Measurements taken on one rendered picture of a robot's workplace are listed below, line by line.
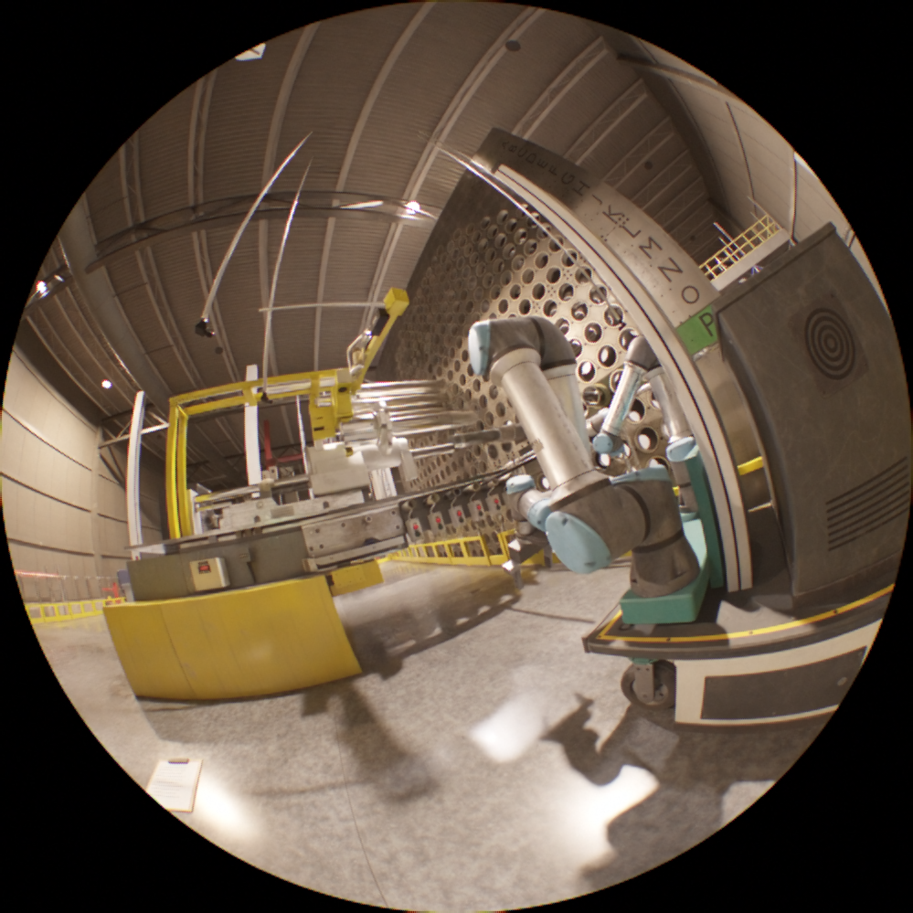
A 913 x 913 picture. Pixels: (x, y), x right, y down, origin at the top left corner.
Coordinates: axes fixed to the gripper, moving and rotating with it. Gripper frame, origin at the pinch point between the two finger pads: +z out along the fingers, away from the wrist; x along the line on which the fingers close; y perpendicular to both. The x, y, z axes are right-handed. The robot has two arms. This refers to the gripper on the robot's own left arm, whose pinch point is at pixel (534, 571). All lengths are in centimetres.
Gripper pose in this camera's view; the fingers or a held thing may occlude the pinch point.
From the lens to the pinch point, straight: 88.3
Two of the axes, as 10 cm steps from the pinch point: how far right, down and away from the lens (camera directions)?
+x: -8.4, 3.1, -4.5
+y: -5.0, -0.7, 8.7
